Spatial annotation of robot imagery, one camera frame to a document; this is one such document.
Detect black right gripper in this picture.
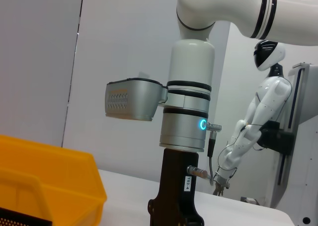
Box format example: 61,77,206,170
148,148,206,226

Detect black mesh pen holder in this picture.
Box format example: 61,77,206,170
0,207,53,226

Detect yellow plastic bin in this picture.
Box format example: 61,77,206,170
0,134,108,226

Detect white lift column stand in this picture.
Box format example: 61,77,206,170
269,62,318,226

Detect white humanoid robot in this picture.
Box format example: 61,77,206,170
212,40,293,197

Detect right gripper grey cable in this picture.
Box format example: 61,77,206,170
186,121,223,187

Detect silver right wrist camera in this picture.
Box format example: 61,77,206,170
104,77,169,122

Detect black mounting bracket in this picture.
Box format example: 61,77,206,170
257,121,296,155

